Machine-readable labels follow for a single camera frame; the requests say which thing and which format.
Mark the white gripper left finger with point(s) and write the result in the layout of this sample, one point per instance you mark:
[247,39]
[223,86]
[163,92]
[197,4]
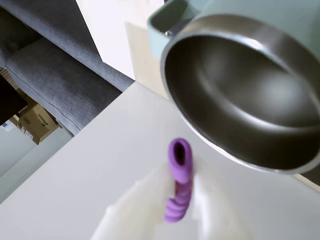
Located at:
[140,207]

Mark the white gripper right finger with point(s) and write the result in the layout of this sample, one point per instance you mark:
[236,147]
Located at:
[207,205]

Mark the purple ribbed pen grip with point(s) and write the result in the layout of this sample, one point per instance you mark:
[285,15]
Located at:
[181,170]

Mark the pale green steel mug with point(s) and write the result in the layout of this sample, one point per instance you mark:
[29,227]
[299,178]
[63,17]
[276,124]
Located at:
[237,82]

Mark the brown cardboard box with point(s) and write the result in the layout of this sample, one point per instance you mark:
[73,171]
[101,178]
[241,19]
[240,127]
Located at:
[37,122]

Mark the grey fabric sofa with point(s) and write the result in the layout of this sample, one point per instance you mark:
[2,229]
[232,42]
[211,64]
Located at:
[55,70]

